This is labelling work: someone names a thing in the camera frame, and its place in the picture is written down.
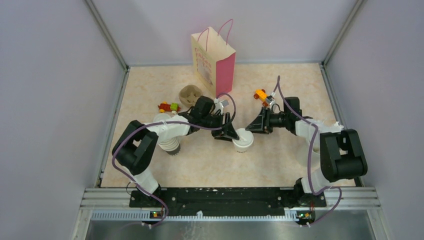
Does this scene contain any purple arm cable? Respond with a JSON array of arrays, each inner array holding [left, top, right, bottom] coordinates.
[[271, 75, 343, 228], [111, 92, 237, 229]]

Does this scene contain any pink paper gift bag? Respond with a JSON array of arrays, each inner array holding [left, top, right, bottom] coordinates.
[[190, 18, 236, 97]]

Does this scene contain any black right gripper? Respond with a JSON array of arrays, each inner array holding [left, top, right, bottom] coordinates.
[[246, 107, 289, 135]]

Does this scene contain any stack of paper cups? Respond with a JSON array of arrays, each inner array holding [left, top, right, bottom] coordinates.
[[158, 136, 181, 156]]

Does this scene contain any yellow toy brick car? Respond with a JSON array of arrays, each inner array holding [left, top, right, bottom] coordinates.
[[253, 89, 269, 107]]

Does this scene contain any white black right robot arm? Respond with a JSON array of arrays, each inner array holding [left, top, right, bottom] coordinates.
[[245, 96, 368, 206]]

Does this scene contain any red toy brick car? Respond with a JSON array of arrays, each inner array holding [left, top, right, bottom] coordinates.
[[157, 101, 181, 115]]

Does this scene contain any white plastic cup lid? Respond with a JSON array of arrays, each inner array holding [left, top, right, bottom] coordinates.
[[232, 128, 254, 148]]

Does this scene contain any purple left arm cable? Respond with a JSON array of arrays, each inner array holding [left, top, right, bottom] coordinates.
[[111, 92, 237, 229]]

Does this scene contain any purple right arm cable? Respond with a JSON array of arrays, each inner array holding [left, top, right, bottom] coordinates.
[[271, 75, 343, 228]]

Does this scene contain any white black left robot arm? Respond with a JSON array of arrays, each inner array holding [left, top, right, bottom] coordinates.
[[112, 96, 240, 207]]

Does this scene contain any white paper coffee cup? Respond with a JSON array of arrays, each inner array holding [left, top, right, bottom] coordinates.
[[233, 142, 252, 153]]

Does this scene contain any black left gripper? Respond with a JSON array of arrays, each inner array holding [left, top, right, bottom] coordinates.
[[201, 112, 239, 142]]

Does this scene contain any brown cardboard cup carrier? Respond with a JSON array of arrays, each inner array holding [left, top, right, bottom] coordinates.
[[178, 84, 203, 108]]

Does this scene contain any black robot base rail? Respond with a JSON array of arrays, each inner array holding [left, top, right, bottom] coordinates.
[[129, 187, 327, 217]]

